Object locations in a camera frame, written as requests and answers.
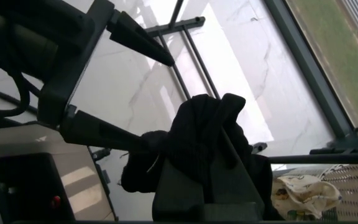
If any cream printed garment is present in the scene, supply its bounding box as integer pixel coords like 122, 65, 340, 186
271, 174, 343, 220

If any black cable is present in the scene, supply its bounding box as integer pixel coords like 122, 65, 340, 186
0, 70, 43, 129

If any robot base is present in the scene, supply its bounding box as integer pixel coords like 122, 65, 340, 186
0, 82, 119, 222

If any black clothes rack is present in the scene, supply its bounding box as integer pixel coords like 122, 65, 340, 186
144, 0, 358, 166

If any black garment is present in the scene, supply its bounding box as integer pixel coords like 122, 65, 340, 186
120, 92, 284, 222

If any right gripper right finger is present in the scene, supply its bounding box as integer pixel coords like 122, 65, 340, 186
203, 127, 265, 221

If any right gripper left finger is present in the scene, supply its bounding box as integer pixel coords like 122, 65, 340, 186
152, 157, 205, 221

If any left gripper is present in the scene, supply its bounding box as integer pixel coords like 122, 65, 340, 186
0, 0, 175, 155

